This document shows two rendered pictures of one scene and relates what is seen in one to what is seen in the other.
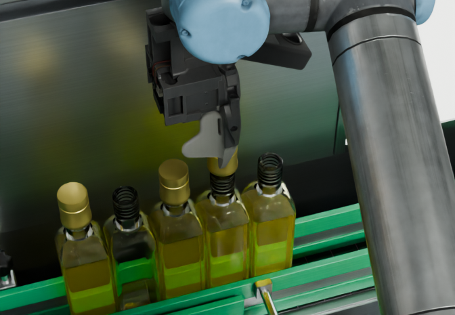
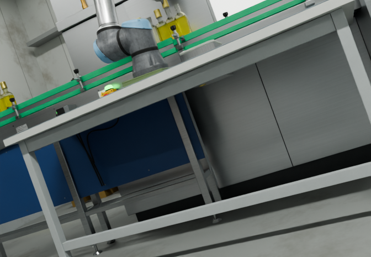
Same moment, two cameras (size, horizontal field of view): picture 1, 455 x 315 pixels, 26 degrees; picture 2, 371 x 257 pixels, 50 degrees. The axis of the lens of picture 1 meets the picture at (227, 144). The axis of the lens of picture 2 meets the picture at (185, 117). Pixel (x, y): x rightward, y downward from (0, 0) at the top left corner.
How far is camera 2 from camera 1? 2.14 m
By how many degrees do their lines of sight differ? 56
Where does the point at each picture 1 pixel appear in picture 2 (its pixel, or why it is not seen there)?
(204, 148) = not seen: outside the picture
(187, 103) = not seen: outside the picture
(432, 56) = not seen: outside the picture
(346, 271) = (203, 32)
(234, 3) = not seen: outside the picture
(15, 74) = (136, 10)
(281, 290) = (189, 40)
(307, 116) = (202, 12)
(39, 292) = not seen: hidden behind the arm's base
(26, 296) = not seen: hidden behind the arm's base
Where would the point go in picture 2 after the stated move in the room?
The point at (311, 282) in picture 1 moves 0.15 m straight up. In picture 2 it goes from (196, 37) to (186, 10)
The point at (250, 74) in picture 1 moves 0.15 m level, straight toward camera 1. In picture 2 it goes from (183, 3) to (167, 1)
